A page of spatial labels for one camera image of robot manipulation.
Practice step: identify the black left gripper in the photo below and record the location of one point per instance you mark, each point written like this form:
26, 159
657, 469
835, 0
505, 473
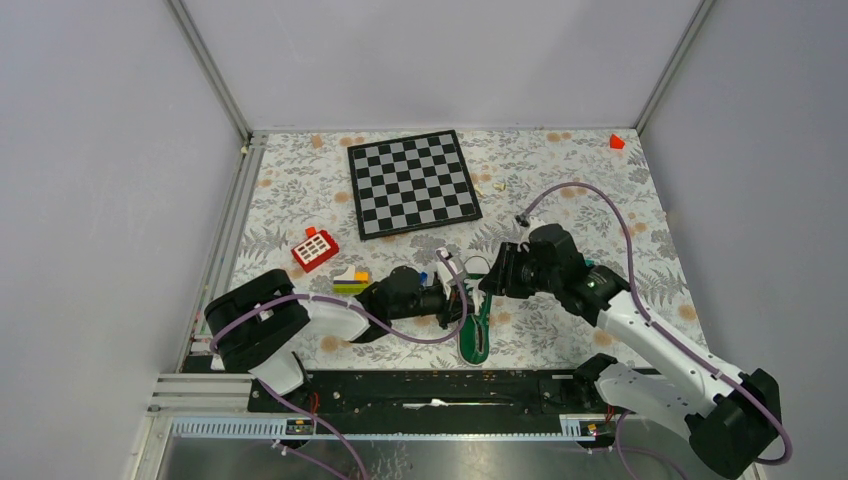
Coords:
449, 308

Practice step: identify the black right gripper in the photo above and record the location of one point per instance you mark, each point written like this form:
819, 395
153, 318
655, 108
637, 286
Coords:
502, 277

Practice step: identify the green canvas sneaker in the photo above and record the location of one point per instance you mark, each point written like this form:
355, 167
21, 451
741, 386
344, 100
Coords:
473, 339

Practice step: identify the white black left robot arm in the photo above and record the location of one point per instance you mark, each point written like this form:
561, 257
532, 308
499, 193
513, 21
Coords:
254, 324

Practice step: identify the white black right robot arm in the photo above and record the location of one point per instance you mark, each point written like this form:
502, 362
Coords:
727, 416

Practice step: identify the stacked colourful toy bricks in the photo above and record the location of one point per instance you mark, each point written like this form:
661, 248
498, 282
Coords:
351, 282

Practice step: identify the small wooden piece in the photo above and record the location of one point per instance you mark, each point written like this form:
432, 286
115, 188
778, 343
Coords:
488, 188

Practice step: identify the red toy brick window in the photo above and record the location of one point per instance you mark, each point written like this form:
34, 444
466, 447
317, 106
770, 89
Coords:
318, 247

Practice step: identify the black grey chessboard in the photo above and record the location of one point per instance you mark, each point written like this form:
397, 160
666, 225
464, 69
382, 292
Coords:
411, 183

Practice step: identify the floral table mat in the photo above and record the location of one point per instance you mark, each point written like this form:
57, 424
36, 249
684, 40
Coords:
605, 198

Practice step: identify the red wedge block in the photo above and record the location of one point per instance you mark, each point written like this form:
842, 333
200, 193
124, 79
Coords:
616, 142

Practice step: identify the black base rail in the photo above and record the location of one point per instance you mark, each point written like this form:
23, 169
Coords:
421, 405

